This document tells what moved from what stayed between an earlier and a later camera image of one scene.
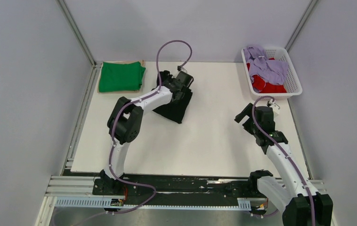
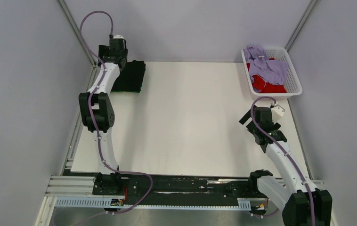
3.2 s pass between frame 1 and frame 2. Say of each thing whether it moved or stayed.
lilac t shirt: stayed
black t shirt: moved
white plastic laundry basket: stayed
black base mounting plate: stayed
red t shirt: stayed
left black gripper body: moved
